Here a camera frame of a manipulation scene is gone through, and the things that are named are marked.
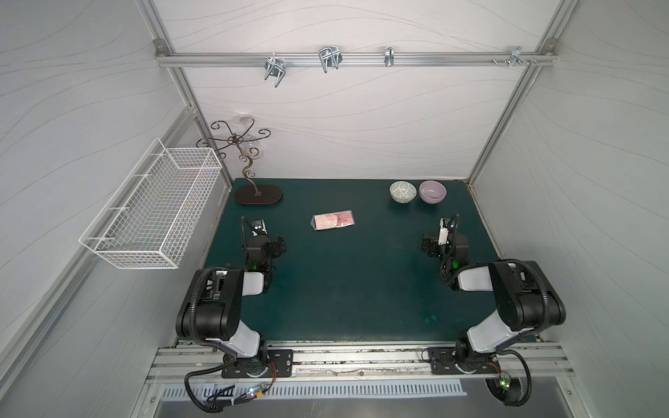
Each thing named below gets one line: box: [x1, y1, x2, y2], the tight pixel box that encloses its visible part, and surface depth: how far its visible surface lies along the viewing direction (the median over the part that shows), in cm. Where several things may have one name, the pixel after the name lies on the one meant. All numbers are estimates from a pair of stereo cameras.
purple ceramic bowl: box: [418, 179, 448, 205], surface depth 114 cm
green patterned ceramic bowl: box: [388, 179, 418, 205], surface depth 117 cm
